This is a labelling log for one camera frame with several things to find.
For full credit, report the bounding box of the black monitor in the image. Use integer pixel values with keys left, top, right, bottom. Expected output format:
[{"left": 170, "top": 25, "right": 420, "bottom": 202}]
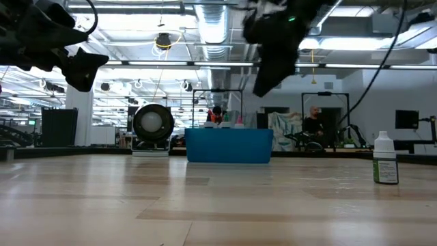
[{"left": 395, "top": 109, "right": 420, "bottom": 131}]

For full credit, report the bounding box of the black overhead camera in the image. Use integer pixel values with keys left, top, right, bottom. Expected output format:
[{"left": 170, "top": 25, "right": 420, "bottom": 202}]
[{"left": 155, "top": 32, "right": 172, "bottom": 51}]

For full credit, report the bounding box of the small green food coloring bottle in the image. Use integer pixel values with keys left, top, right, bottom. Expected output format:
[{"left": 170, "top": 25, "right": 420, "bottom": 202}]
[{"left": 372, "top": 131, "right": 400, "bottom": 186}]

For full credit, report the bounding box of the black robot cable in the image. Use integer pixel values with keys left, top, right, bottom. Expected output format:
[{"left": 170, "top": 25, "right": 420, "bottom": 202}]
[{"left": 336, "top": 0, "right": 410, "bottom": 126}]

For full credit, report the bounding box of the person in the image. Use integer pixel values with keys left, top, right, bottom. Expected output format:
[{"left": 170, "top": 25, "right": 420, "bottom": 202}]
[
  {"left": 302, "top": 105, "right": 329, "bottom": 148},
  {"left": 206, "top": 105, "right": 227, "bottom": 124}
]

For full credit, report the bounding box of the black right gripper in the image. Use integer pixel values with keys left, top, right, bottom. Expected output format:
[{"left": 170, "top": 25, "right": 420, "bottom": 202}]
[{"left": 242, "top": 0, "right": 311, "bottom": 99}]

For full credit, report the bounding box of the black cabinet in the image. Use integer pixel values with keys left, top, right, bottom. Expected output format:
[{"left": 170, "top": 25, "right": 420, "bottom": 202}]
[{"left": 40, "top": 107, "right": 79, "bottom": 148}]

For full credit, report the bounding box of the overhead light bar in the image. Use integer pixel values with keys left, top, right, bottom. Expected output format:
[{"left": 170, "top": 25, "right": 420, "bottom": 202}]
[{"left": 0, "top": 59, "right": 437, "bottom": 70}]

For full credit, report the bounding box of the black rig frame stand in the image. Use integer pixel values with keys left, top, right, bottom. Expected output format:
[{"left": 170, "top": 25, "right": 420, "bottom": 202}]
[
  {"left": 191, "top": 88, "right": 244, "bottom": 129},
  {"left": 300, "top": 91, "right": 351, "bottom": 141}
]

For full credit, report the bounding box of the white building pillar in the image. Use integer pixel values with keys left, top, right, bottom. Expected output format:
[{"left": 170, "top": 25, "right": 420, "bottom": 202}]
[{"left": 65, "top": 81, "right": 94, "bottom": 147}]

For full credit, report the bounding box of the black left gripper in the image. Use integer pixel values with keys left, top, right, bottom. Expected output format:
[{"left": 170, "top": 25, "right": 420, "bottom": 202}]
[{"left": 0, "top": 0, "right": 110, "bottom": 94}]

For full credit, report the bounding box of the white tarp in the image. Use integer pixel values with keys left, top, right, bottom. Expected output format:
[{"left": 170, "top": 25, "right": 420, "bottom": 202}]
[{"left": 267, "top": 111, "right": 308, "bottom": 152}]

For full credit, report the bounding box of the silver ventilation duct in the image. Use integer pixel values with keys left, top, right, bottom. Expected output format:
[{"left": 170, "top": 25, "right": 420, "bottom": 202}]
[{"left": 193, "top": 0, "right": 234, "bottom": 62}]

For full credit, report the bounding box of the blue plastic bin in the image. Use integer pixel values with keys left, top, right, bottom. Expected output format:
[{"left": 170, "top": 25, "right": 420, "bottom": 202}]
[{"left": 184, "top": 128, "right": 275, "bottom": 164}]

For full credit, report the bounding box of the black aluminium table rail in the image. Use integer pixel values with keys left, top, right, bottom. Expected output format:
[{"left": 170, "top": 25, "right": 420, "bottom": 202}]
[{"left": 0, "top": 146, "right": 437, "bottom": 165}]

